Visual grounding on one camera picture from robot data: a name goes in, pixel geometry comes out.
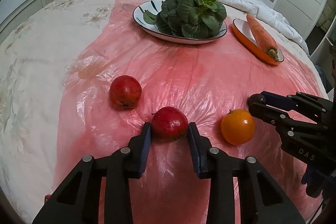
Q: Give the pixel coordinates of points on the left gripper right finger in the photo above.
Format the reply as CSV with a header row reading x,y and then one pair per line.
x,y
261,199

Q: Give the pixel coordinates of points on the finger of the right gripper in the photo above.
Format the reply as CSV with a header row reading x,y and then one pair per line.
x,y
278,100
275,114

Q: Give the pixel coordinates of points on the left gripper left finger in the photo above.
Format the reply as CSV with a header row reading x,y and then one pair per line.
x,y
77,198

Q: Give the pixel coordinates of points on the small back orange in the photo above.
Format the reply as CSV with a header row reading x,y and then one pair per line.
x,y
237,127

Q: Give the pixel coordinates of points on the red apple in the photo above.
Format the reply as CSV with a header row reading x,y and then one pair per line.
x,y
168,124
125,92

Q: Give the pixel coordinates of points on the dark plum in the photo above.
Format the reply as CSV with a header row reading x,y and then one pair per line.
x,y
255,98

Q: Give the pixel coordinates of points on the blue gloved right hand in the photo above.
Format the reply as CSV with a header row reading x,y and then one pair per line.
x,y
318,182

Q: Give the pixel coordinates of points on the smartphone in red case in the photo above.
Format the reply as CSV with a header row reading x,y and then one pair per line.
x,y
47,197

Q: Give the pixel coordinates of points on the orange carrot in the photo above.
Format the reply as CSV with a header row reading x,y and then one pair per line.
x,y
264,40

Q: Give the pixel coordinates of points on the orange rimmed plate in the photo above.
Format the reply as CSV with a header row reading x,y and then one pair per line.
x,y
244,35

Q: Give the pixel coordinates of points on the pink plastic sheet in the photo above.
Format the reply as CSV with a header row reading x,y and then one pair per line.
x,y
204,82

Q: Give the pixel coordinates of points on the green leafy vegetable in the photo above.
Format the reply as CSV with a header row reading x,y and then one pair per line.
x,y
211,12

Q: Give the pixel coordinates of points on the floral bed sheet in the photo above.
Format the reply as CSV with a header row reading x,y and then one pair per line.
x,y
35,61

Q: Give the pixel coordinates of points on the white plate blue rim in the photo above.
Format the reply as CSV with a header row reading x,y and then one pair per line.
x,y
155,18

